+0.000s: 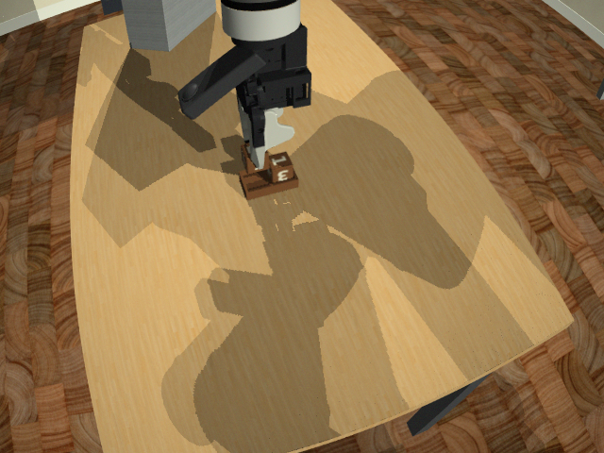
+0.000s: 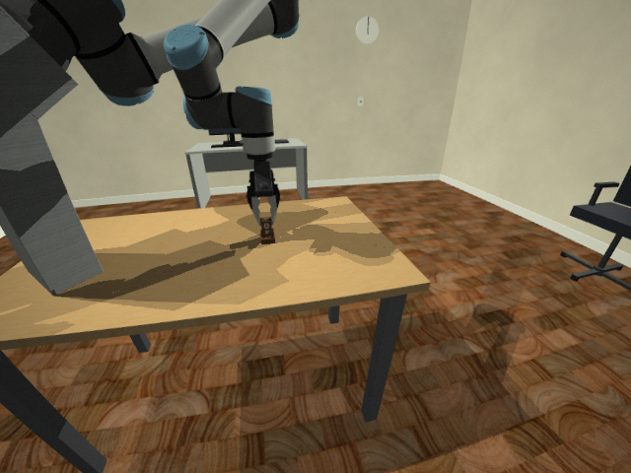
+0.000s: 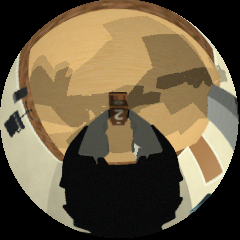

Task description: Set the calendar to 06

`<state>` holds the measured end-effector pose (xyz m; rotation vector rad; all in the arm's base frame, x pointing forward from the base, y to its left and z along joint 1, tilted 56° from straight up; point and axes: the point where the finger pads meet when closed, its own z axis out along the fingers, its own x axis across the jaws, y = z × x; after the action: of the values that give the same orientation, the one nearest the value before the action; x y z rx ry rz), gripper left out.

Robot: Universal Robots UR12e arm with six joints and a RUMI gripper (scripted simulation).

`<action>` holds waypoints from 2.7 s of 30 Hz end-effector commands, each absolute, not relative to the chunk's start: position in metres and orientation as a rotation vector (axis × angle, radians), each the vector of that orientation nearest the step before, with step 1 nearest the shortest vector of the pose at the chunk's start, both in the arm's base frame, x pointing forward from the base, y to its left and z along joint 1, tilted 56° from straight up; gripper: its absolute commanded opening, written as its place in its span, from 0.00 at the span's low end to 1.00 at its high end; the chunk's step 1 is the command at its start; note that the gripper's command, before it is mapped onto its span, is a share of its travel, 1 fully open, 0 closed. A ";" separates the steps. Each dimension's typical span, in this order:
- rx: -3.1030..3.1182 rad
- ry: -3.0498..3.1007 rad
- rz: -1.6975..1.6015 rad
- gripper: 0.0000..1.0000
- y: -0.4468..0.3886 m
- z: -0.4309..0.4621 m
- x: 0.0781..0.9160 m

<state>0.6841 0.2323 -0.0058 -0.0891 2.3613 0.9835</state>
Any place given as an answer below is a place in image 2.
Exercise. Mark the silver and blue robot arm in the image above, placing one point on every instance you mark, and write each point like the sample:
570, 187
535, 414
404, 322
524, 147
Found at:
126, 67

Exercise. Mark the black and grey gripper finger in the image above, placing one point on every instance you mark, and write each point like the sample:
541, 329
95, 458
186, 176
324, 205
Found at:
274, 202
253, 202

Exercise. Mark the brown wooden tray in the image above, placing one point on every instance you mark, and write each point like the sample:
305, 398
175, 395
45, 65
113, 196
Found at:
267, 239

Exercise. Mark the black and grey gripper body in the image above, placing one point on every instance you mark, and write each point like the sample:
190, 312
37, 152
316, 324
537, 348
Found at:
258, 158

